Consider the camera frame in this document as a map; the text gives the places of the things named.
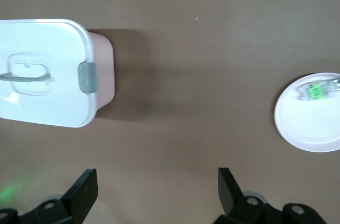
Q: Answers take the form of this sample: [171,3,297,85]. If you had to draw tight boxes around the pink box with white lid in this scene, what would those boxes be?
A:
[0,18,116,129]

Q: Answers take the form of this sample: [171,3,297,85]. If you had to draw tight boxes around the brown table mat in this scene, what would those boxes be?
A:
[0,0,340,224]

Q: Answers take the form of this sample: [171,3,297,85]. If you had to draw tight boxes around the pink round plate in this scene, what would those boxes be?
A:
[274,72,340,153]

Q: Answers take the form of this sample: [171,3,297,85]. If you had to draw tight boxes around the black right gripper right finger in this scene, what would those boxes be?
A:
[214,167,269,224]

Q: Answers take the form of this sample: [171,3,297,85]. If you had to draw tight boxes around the green and clear switch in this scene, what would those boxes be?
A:
[295,74,340,103]

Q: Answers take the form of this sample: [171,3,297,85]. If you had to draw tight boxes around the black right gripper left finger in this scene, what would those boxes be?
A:
[18,168,99,224]

